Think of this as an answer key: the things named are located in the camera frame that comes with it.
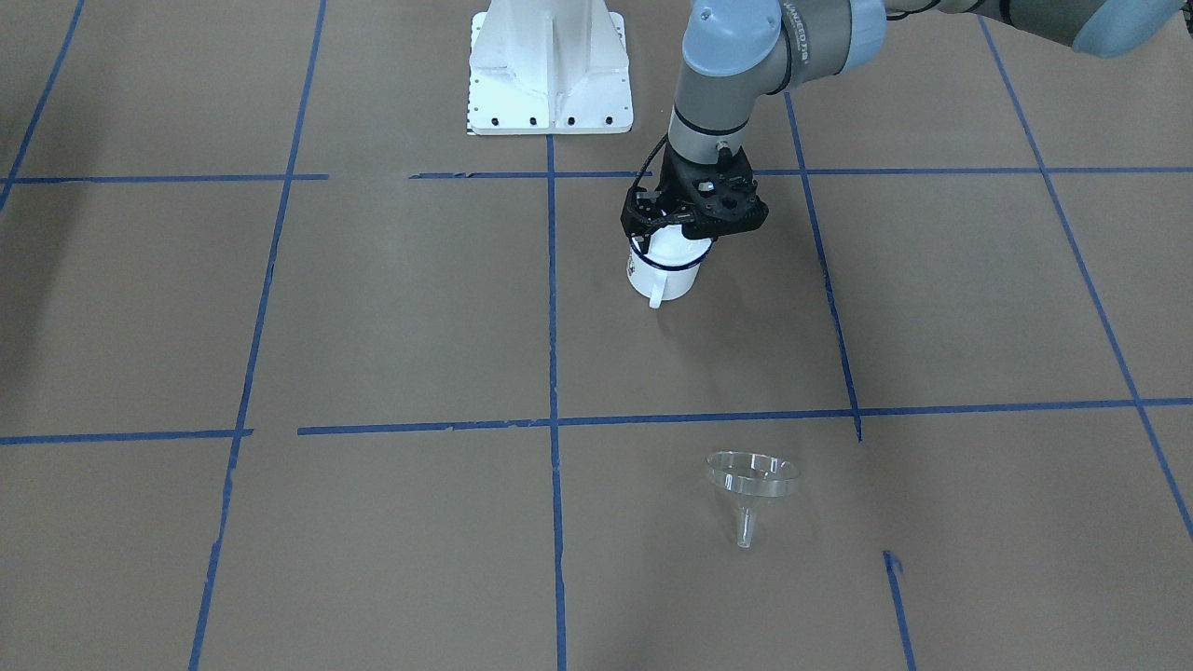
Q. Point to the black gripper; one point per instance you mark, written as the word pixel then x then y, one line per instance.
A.
pixel 638 212

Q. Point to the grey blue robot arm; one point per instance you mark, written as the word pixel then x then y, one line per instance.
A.
pixel 733 52

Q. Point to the white enamel mug blue rim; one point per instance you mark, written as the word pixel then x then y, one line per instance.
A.
pixel 657 285

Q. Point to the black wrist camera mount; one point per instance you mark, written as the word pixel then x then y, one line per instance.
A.
pixel 727 209

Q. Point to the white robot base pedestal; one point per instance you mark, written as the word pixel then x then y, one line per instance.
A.
pixel 548 67

